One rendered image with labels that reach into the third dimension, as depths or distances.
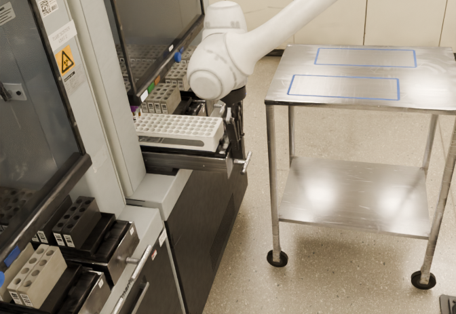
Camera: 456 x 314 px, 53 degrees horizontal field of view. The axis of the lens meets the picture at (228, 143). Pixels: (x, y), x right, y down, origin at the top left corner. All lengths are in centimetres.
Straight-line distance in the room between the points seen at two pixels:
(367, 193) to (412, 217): 20
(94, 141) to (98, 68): 17
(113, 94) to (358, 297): 126
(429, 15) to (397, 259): 195
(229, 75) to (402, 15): 267
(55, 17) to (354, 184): 140
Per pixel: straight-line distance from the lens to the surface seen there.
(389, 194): 196
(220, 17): 108
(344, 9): 350
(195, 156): 129
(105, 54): 114
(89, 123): 109
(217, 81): 93
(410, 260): 211
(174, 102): 148
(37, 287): 99
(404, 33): 358
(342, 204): 189
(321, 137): 275
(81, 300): 100
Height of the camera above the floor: 156
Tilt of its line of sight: 35 degrees down
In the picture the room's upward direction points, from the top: 7 degrees counter-clockwise
